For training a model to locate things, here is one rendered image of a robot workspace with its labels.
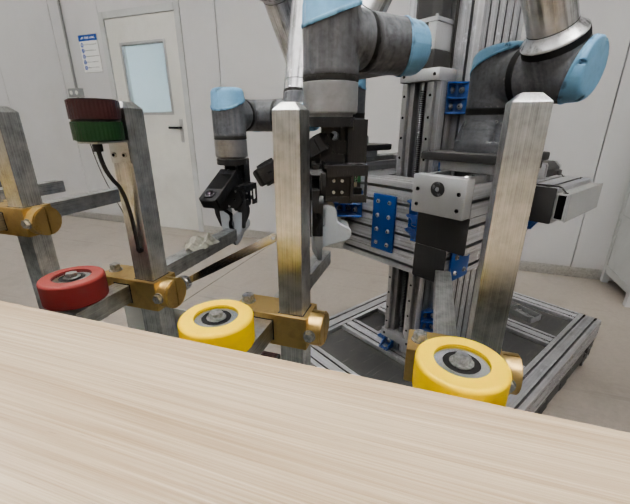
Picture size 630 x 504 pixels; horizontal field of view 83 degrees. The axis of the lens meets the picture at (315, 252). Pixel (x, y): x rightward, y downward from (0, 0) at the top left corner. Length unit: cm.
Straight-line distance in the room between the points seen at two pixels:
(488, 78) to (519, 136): 56
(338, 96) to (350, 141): 6
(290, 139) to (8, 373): 35
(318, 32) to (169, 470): 46
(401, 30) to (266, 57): 292
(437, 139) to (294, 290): 80
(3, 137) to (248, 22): 296
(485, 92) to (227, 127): 59
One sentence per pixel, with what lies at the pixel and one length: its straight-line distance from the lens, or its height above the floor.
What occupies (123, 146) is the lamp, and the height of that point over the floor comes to 107.
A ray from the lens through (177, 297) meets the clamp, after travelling 62.
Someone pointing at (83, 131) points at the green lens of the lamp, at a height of 110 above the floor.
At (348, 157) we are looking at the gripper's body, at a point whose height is 106.
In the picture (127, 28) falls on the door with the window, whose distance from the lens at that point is 438.
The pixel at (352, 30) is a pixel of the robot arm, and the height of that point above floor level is 121.
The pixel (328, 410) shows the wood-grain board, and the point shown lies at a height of 90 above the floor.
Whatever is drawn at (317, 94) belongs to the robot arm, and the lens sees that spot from 50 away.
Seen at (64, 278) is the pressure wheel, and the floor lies 91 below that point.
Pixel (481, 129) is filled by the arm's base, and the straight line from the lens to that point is 95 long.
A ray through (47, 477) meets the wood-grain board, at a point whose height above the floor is 90.
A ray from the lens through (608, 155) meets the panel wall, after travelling 319.
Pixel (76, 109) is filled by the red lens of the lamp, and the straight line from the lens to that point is 54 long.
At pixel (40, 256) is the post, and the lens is 80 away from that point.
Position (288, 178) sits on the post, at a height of 104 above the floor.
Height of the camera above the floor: 110
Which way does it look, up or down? 20 degrees down
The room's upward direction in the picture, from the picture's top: straight up
